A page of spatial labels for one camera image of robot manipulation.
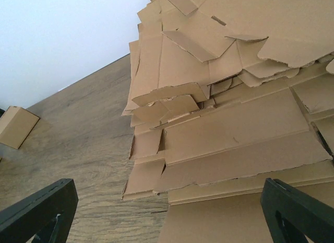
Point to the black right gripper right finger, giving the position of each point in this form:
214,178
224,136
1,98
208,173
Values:
294,216

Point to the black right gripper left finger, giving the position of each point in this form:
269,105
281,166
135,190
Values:
45,216

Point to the tall folded cardboard box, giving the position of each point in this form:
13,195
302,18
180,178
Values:
16,124

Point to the stack of flat cardboard sheets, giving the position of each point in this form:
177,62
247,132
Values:
223,95

